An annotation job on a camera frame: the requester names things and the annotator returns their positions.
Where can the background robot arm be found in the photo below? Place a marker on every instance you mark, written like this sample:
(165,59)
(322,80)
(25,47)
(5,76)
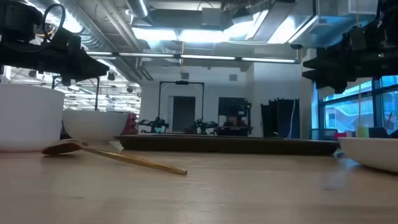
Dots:
(203,126)
(154,124)

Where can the square wall vent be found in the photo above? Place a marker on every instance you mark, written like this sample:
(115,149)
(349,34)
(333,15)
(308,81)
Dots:
(233,77)
(185,75)

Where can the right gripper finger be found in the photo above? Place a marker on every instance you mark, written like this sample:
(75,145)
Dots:
(326,62)
(329,77)

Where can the black folding panels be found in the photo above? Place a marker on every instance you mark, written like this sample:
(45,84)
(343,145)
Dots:
(280,118)

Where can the dark brown tray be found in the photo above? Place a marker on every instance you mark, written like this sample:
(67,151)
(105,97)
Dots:
(217,144)

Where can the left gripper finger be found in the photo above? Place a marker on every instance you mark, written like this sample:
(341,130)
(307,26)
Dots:
(85,77)
(91,67)

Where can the person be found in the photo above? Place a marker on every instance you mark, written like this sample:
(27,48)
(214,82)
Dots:
(231,121)

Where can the small red box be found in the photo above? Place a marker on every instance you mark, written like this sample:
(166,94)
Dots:
(339,135)

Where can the white mug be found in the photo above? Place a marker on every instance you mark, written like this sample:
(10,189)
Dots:
(28,118)

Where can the yellow-green container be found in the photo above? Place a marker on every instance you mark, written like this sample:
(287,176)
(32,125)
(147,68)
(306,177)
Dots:
(362,132)

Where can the red object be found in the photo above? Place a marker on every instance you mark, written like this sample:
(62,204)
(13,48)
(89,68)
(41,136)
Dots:
(132,123)

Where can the black monitor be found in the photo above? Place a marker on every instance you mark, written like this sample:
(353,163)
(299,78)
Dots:
(231,105)

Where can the white bowl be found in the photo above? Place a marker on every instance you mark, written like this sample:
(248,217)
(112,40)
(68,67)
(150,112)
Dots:
(93,124)

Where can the gold spoon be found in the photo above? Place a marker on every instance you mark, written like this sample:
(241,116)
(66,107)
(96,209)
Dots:
(65,147)

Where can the white plate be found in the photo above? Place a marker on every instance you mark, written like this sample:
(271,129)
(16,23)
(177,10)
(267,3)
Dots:
(373,152)

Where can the grey ceiling box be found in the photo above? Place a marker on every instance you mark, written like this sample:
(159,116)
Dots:
(211,15)

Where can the round silver air duct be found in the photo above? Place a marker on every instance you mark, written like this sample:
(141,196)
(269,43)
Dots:
(136,7)

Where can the dark grey door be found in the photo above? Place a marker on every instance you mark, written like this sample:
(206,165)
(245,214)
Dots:
(183,113)

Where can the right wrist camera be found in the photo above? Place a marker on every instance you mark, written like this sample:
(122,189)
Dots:
(358,39)

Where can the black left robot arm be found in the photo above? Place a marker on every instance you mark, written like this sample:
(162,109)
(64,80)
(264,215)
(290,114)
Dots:
(15,18)

